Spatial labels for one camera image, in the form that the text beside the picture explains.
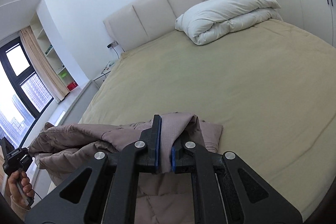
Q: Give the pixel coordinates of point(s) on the white wall shelf unit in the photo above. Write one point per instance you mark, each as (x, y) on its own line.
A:
(47, 49)

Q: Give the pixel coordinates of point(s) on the left human hand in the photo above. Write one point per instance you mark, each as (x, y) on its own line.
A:
(19, 182)

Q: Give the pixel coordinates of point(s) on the green box on shelf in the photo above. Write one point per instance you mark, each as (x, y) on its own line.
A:
(62, 75)

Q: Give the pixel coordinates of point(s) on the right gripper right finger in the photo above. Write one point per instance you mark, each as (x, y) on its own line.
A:
(227, 190)

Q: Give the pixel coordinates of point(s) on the mauve quilted down coat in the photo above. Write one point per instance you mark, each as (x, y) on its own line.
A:
(161, 198)

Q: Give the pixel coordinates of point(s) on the white bedside table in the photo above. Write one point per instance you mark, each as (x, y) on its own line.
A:
(102, 76)

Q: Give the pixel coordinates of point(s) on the cream upholstered headboard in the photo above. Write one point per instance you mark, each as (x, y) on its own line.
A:
(143, 21)

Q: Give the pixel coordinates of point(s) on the wall socket with plug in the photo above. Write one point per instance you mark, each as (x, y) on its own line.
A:
(112, 44)

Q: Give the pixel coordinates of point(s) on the beige curtain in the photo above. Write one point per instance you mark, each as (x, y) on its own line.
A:
(42, 67)

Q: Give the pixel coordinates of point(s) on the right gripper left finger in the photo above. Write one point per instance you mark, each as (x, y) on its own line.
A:
(104, 189)

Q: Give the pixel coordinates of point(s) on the black framed window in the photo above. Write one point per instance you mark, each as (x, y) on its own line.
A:
(23, 95)

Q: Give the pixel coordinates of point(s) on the beige bed with sheet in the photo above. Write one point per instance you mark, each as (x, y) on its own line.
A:
(271, 86)

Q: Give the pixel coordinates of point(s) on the white folded duvet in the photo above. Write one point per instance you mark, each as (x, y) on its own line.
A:
(211, 20)

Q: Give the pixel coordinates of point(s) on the red box on shelf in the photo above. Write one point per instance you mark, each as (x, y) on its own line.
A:
(72, 85)

